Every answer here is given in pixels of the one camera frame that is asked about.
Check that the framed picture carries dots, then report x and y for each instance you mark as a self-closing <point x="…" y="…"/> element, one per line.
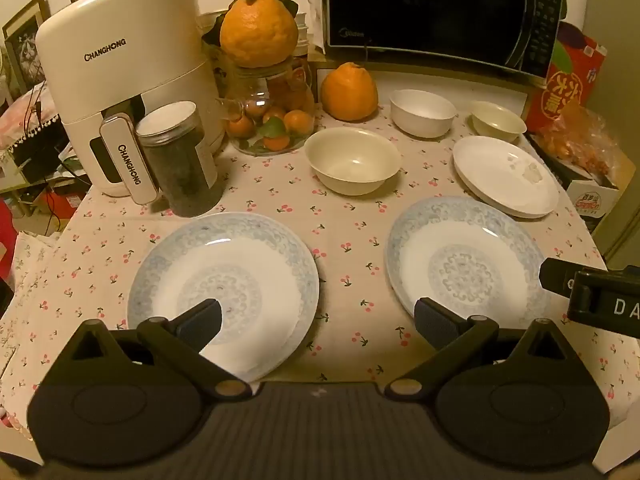
<point x="22" y="45"/>

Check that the floral cloth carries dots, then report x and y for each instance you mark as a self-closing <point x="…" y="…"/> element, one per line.
<point x="32" y="260"/>

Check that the blue patterned plate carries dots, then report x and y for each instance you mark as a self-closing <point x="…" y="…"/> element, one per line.
<point x="470" y="240"/>
<point x="250" y="265"/>

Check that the white air fryer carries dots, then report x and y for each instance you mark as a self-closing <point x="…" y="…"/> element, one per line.
<point x="125" y="60"/>

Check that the white bowl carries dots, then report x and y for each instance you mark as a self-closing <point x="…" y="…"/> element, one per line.
<point x="422" y="107"/>

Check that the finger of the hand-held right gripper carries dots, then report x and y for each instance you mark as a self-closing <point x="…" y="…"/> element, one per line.
<point x="555" y="276"/>

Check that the clear jar with dark contents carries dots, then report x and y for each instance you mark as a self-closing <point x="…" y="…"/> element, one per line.
<point x="185" y="175"/>

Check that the cardboard box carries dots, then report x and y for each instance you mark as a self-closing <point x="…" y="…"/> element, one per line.
<point x="595" y="200"/>

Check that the clear bag of snacks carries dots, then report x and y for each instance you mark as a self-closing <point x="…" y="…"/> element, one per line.
<point x="580" y="145"/>

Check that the large orange with leaves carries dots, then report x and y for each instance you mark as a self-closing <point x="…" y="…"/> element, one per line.
<point x="257" y="27"/>

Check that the black microwave oven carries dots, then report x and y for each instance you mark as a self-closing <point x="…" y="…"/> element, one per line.
<point x="430" y="5"/>

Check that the stack of white cups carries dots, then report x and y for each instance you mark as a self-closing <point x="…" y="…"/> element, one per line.
<point x="301" y="30"/>

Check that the glass teapot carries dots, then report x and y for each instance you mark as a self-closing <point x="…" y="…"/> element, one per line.
<point x="270" y="90"/>

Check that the large cream bowl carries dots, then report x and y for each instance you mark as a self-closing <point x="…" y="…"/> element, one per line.
<point x="352" y="157"/>

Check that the small cream bowl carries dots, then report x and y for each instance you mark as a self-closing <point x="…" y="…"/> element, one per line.
<point x="497" y="120"/>

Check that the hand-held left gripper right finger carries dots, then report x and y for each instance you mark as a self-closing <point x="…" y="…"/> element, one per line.
<point x="434" y="325"/>

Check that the cherry print tablecloth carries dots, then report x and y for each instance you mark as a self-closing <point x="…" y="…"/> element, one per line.
<point x="350" y="260"/>

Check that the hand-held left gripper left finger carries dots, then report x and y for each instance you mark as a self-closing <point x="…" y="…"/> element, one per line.
<point x="204" y="321"/>

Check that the printed white canister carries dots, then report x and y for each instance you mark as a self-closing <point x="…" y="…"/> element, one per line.
<point x="212" y="60"/>

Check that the pile of small mandarins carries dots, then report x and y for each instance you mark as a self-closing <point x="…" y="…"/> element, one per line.
<point x="295" y="120"/>

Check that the plain white plate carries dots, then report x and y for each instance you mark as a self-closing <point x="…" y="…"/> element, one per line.
<point x="500" y="180"/>

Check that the large orange without leaves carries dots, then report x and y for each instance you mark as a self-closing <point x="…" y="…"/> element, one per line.
<point x="349" y="92"/>

